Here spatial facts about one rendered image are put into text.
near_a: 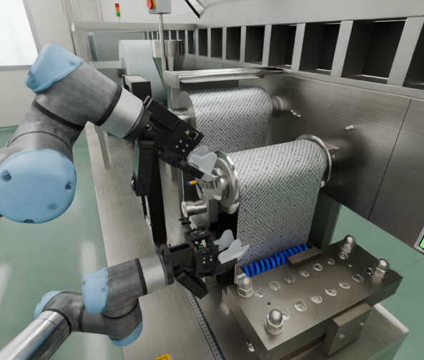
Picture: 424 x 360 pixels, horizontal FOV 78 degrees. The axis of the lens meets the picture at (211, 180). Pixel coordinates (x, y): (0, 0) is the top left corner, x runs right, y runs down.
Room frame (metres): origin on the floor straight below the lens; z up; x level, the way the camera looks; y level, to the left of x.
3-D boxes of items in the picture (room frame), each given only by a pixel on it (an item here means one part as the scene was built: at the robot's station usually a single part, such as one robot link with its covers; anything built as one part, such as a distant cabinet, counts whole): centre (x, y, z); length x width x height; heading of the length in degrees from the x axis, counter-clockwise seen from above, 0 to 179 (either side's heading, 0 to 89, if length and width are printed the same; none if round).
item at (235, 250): (0.45, -0.05, 1.11); 0.09 x 0.03 x 0.06; 114
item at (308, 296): (0.43, -0.25, 1.00); 0.40 x 0.16 x 0.06; 115
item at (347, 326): (0.36, -0.30, 0.96); 0.10 x 0.03 x 0.11; 115
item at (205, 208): (0.54, 0.02, 1.05); 0.06 x 0.05 x 0.31; 115
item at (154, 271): (0.39, 0.12, 1.11); 0.08 x 0.05 x 0.08; 25
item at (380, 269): (0.46, -0.42, 1.05); 0.04 x 0.04 x 0.04
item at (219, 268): (0.43, -0.02, 1.09); 0.09 x 0.05 x 0.02; 114
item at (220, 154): (0.53, -0.03, 1.25); 0.15 x 0.01 x 0.15; 25
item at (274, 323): (0.33, -0.13, 1.05); 0.04 x 0.04 x 0.04
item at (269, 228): (0.53, -0.17, 1.11); 0.23 x 0.01 x 0.18; 115
